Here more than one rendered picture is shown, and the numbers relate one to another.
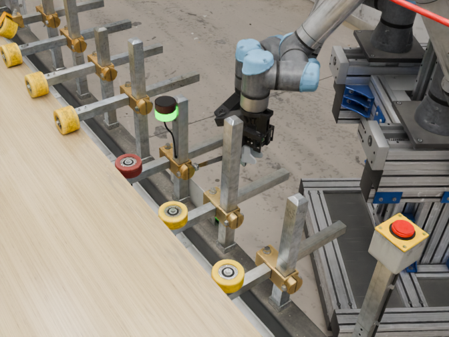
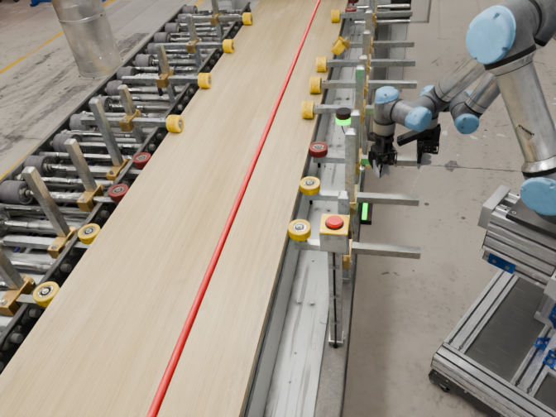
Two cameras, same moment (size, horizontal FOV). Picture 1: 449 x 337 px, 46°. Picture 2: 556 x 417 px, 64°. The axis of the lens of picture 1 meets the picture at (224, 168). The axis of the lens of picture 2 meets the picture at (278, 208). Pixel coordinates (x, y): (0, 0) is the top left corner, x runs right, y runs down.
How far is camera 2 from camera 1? 92 cm
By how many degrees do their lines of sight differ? 41
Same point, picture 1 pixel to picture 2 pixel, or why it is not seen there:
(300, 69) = (409, 109)
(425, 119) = not seen: hidden behind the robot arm
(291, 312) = (345, 286)
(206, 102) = (511, 158)
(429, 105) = not seen: hidden behind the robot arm
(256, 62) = (378, 94)
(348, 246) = (509, 313)
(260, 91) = (381, 118)
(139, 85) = (358, 101)
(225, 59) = not seen: outside the picture
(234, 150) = (348, 154)
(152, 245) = (280, 194)
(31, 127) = (292, 108)
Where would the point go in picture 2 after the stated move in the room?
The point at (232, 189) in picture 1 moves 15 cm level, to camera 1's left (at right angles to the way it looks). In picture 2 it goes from (348, 184) to (319, 168)
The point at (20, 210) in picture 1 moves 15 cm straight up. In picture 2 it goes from (242, 147) to (237, 117)
